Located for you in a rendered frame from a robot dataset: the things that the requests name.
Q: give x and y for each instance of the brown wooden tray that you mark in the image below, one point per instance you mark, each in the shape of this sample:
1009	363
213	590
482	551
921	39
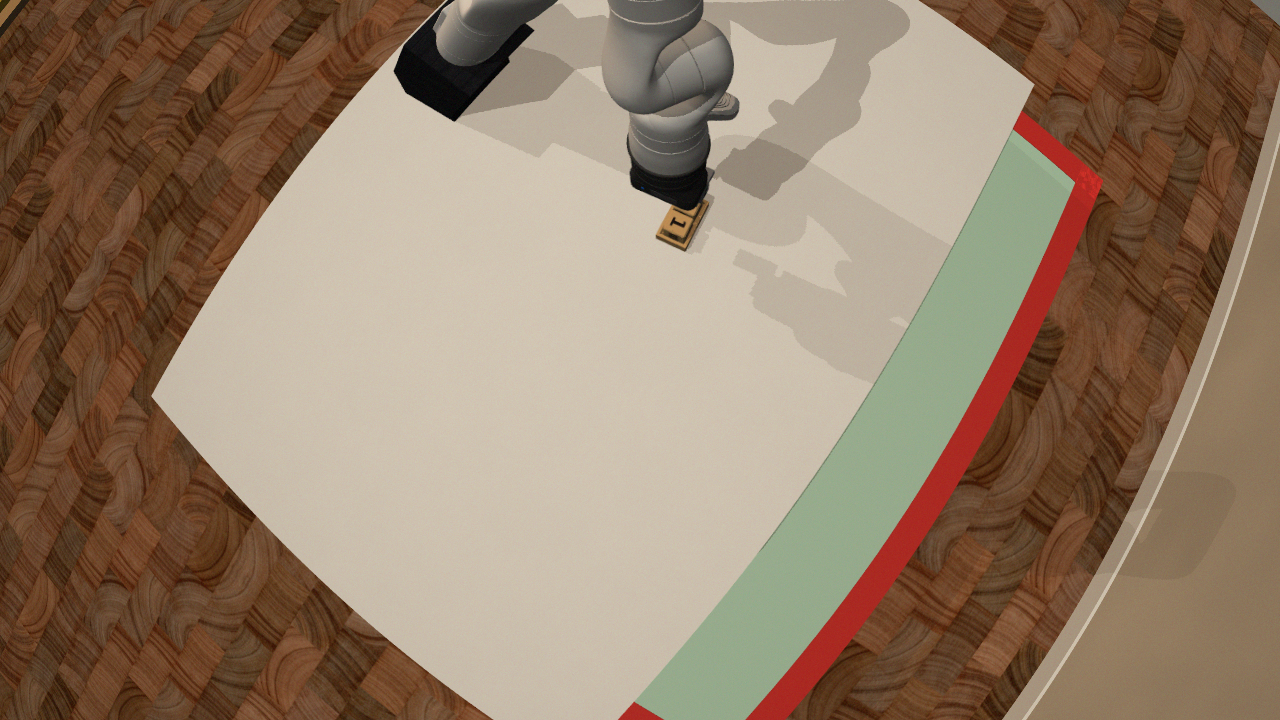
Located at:
678	245

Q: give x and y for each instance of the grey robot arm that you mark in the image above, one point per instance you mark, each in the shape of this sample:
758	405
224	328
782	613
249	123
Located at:
638	30

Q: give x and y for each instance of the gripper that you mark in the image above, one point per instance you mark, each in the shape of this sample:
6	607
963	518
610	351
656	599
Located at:
673	173

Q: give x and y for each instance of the tan wooden number cube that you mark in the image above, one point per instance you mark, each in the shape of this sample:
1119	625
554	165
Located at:
678	226
692	213

